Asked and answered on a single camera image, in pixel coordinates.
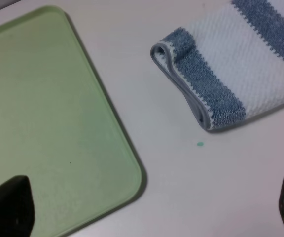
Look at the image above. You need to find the teal dot sticker left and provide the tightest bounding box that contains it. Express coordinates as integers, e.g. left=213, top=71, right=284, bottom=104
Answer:
left=197, top=142, right=204, bottom=147

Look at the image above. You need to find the green plastic tray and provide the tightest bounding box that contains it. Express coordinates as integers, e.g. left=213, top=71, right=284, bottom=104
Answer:
left=0, top=6, right=144, bottom=237

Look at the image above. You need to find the blue white striped towel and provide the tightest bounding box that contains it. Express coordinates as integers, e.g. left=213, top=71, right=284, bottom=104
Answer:
left=150, top=0, right=284, bottom=131

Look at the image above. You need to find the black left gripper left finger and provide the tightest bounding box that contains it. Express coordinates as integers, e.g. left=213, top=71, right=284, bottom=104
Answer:
left=0, top=175, right=35, bottom=237

